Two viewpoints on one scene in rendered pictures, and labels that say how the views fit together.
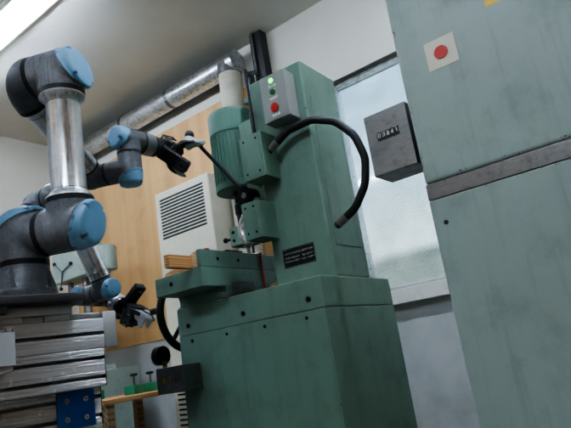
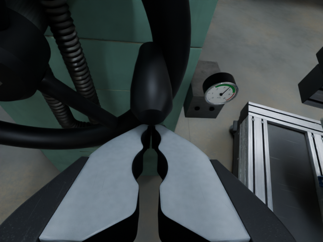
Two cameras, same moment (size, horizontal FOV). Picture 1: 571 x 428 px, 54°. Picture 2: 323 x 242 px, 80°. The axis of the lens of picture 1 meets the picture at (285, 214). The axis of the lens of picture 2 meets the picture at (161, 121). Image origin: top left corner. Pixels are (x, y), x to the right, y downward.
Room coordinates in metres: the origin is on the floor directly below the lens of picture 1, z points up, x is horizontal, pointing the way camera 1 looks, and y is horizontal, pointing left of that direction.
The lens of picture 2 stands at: (2.15, 0.60, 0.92)
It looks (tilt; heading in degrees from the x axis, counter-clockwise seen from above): 55 degrees down; 224
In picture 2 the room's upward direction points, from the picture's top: 12 degrees clockwise
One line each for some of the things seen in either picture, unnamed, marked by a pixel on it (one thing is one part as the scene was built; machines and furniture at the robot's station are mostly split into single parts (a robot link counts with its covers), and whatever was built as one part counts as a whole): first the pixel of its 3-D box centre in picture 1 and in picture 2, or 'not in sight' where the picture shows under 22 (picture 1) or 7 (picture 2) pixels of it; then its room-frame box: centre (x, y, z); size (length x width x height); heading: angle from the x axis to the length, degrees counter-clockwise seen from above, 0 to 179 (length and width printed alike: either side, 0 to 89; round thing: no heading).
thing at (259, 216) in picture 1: (260, 222); not in sight; (1.74, 0.08, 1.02); 0.09 x 0.07 x 0.12; 146
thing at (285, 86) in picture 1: (279, 98); not in sight; (1.68, -0.04, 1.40); 0.10 x 0.06 x 0.16; 56
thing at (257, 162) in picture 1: (259, 159); not in sight; (1.73, 0.06, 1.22); 0.09 x 0.08 x 0.15; 56
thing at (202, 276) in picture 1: (229, 286); not in sight; (2.04, 0.24, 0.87); 0.61 x 0.30 x 0.06; 146
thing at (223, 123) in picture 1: (235, 153); not in sight; (1.98, 0.15, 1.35); 0.18 x 0.18 x 0.31
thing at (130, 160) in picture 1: (125, 170); not in sight; (1.69, 0.48, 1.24); 0.11 x 0.08 x 0.11; 78
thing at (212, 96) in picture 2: (161, 358); (217, 90); (1.88, 0.47, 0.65); 0.06 x 0.04 x 0.08; 146
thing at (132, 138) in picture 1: (127, 140); not in sight; (1.68, 0.46, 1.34); 0.11 x 0.08 x 0.09; 146
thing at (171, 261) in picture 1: (231, 265); not in sight; (1.89, 0.21, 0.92); 0.59 x 0.02 x 0.04; 146
